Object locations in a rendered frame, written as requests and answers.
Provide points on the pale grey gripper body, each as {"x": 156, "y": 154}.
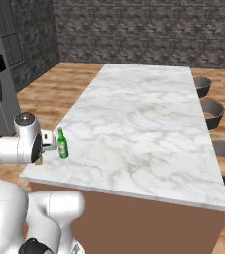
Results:
{"x": 50, "y": 148}

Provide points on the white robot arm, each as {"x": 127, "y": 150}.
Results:
{"x": 5, "y": 205}

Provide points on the green beer bottle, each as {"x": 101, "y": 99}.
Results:
{"x": 63, "y": 147}

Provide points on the dark window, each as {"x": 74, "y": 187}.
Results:
{"x": 12, "y": 39}

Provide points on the brown kitchen island base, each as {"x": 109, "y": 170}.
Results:
{"x": 143, "y": 225}

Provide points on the grey fridge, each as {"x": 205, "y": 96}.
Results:
{"x": 5, "y": 109}

